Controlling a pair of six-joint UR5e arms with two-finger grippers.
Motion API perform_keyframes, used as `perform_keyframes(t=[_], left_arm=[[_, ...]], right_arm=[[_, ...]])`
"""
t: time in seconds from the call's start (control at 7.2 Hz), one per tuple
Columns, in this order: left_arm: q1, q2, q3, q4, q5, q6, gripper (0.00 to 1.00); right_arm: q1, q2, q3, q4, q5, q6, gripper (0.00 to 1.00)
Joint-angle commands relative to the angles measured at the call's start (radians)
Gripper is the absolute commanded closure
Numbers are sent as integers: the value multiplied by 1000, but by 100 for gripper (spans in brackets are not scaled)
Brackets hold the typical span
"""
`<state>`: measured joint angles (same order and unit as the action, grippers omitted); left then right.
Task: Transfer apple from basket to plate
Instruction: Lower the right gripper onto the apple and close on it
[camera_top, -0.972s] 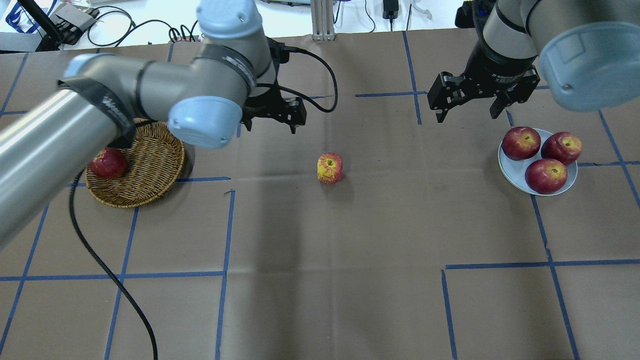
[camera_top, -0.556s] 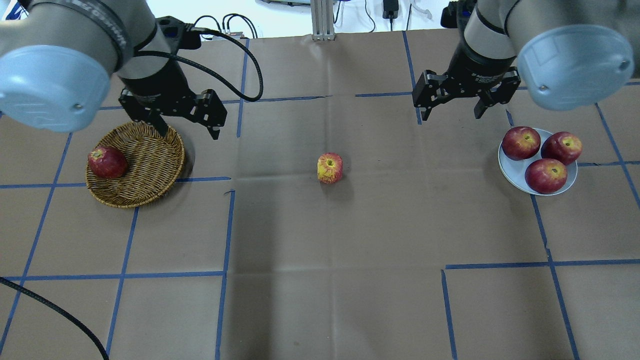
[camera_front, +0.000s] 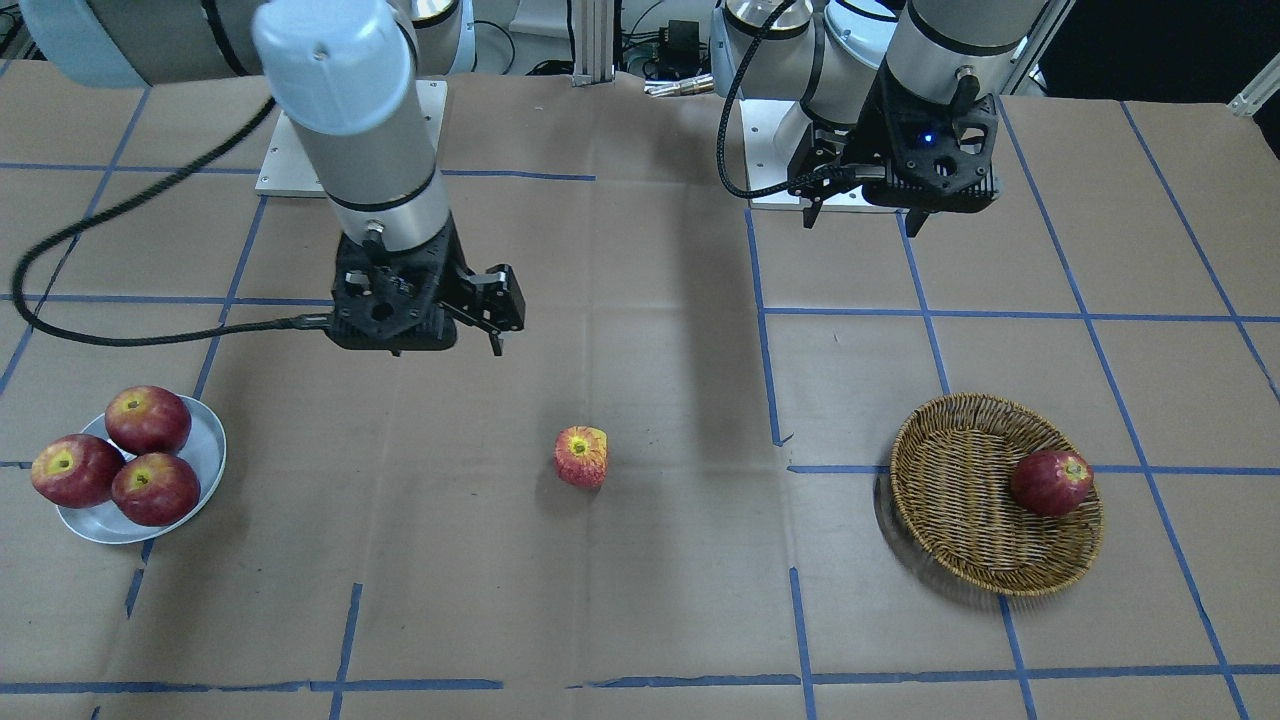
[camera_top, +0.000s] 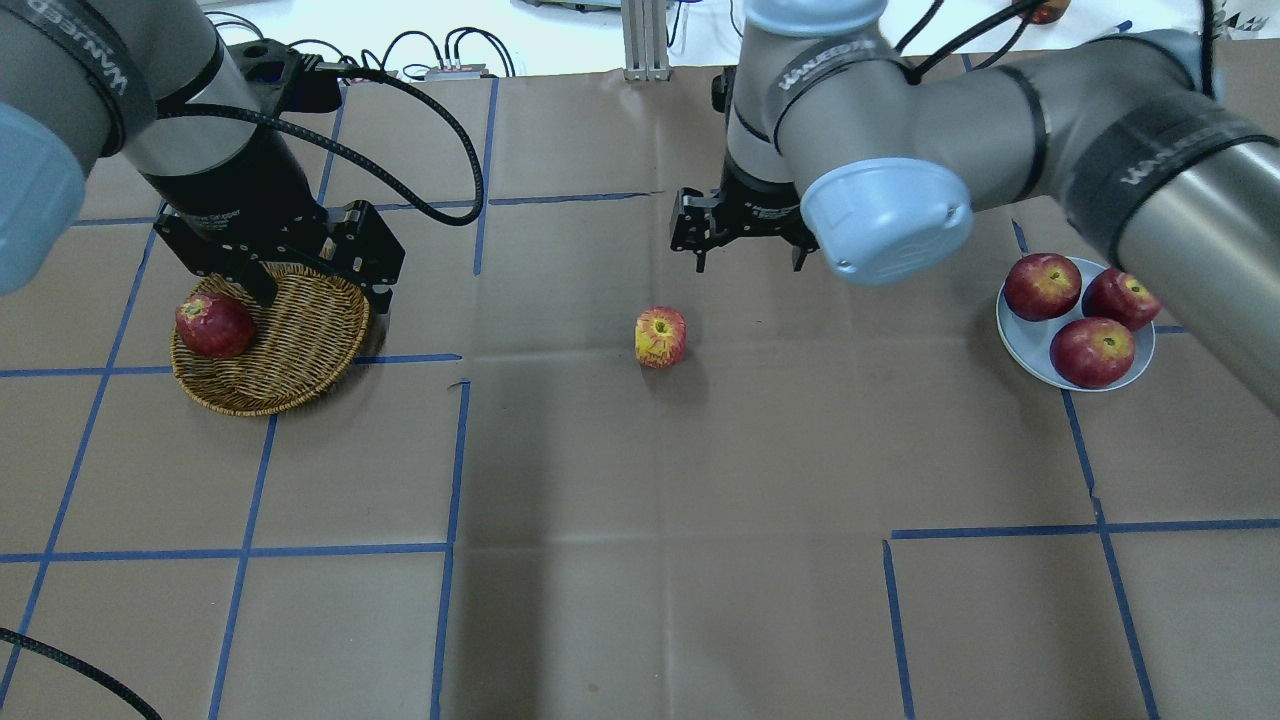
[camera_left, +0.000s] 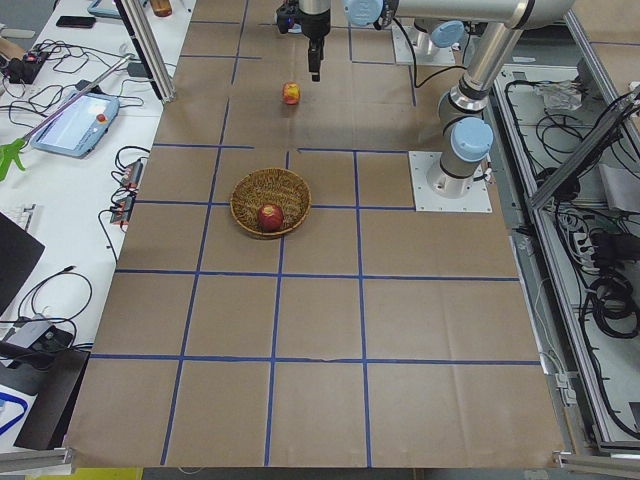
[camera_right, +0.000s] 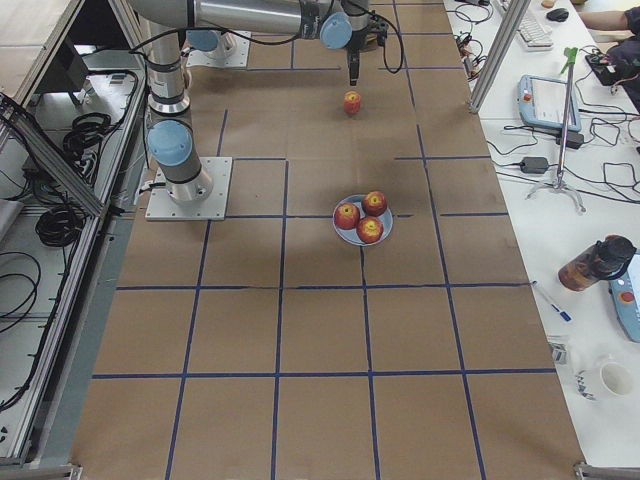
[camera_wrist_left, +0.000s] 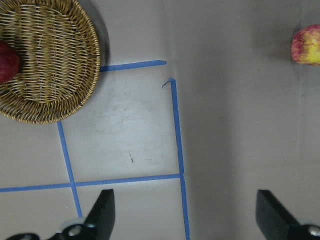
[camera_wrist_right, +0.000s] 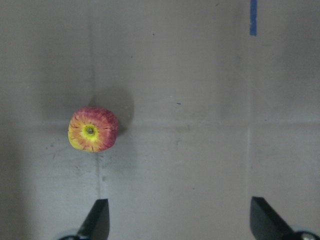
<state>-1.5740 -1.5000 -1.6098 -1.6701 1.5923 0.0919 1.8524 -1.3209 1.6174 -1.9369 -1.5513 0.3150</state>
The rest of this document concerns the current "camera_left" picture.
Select black box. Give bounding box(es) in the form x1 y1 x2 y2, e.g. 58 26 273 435
14 350 90 450

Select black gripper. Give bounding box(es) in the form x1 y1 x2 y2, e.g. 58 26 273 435
275 0 331 81

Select red yellow apple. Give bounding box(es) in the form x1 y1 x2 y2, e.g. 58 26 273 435
282 82 301 105

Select blue teach pendant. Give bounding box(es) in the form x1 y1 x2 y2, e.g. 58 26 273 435
30 93 120 158

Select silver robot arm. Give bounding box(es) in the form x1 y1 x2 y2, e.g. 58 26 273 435
410 17 465 55
343 0 573 199

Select round wicker basket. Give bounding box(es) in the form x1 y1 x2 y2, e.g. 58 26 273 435
230 167 311 240

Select green grabber tool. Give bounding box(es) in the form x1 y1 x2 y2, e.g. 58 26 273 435
1 53 134 181

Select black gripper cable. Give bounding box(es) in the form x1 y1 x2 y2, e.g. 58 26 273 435
392 17 469 90

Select white keyboard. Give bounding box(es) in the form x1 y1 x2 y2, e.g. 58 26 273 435
1 203 43 232

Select aluminium frame post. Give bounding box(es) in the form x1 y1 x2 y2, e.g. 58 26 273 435
115 0 176 104

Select black laptop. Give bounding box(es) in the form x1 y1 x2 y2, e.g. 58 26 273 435
0 214 45 314

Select dark red apple in basket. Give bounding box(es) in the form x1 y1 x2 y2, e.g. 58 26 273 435
257 203 284 233

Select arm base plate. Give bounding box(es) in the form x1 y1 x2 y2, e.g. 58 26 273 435
408 151 492 214
392 21 464 67

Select black smartphone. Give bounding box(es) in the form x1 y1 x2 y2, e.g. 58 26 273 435
56 15 96 29

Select coiled black cables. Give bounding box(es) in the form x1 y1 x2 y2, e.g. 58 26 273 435
577 269 640 341

